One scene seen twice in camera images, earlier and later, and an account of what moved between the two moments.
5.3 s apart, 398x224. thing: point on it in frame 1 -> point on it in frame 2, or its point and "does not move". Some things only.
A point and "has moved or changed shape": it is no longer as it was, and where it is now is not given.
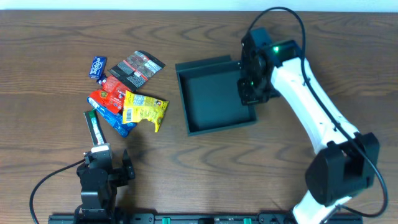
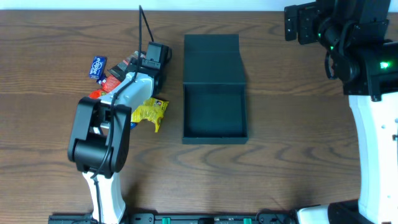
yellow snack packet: [137, 107] does not move
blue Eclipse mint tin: [98, 68] does not move
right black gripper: [252, 97] -> [301, 23]
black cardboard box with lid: [210, 96] has moved or changed shape
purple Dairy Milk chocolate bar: [102, 79] does not move
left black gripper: [129, 167] -> [136, 65]
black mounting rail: [198, 219] does not move
